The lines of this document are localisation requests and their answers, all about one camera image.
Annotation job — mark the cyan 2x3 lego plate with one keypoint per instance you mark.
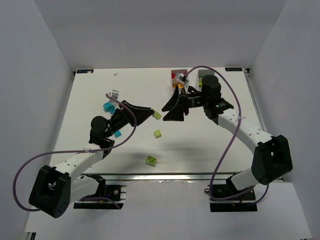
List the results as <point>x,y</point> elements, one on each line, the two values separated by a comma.
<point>117,133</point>

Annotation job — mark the aluminium table rail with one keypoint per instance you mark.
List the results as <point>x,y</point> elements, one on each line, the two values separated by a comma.
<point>157,177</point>

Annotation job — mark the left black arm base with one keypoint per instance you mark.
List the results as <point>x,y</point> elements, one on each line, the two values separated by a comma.
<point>93,192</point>

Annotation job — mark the yellow oval lego piece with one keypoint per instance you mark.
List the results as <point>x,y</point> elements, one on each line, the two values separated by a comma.
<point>180,86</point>

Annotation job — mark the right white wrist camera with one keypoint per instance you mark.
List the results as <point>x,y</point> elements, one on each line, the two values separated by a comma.
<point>182,79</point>

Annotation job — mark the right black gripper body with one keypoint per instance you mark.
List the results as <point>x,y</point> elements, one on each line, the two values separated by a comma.
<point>185,102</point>

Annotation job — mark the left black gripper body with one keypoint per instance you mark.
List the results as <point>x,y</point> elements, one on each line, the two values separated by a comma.
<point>123,114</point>

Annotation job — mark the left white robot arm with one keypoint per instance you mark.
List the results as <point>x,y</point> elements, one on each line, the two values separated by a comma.
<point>57,186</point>

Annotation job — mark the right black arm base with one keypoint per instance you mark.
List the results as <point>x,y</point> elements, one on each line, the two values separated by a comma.
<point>224,198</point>

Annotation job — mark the white sorting container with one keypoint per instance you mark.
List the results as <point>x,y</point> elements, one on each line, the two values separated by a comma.
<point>184,71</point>
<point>202,73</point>

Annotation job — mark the right white sorting container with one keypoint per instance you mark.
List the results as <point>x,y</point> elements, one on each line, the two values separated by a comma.
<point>202,73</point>

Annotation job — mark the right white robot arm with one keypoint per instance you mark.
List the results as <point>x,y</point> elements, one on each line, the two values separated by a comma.
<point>271,154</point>

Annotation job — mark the pale green 2x2 lego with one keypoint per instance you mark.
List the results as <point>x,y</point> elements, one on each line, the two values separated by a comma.
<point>157,133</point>

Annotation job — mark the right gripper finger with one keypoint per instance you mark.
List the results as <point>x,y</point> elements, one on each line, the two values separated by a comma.
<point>174,100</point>
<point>174,115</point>

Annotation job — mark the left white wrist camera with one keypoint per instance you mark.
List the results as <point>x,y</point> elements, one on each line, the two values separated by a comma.
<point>114,95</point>

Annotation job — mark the pale green small lego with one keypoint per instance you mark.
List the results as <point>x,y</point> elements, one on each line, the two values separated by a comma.
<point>157,115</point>

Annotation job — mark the left white sorting container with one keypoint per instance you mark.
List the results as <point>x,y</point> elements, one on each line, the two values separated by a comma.
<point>184,71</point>

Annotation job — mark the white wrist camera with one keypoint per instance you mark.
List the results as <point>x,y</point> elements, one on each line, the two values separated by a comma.
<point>182,79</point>
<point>114,95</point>

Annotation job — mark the lime 2x2 lego brick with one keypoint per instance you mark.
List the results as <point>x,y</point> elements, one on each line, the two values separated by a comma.
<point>152,161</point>

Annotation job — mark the cyan arched lego brick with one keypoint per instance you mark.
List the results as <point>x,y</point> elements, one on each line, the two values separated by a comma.
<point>109,107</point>

